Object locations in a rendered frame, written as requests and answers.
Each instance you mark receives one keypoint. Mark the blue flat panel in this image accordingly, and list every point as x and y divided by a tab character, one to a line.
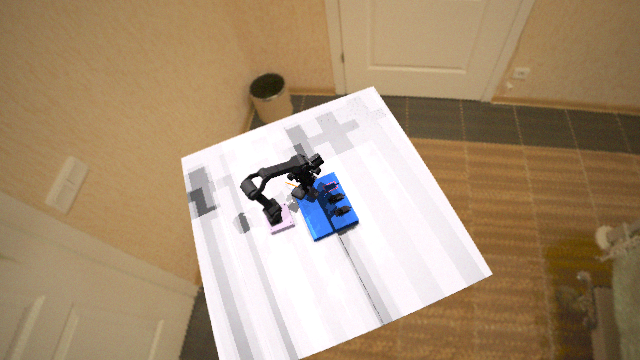
331	212

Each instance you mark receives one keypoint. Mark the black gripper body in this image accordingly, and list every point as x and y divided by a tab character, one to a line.
300	193

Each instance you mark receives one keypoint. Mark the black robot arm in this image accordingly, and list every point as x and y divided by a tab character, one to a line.
298	165

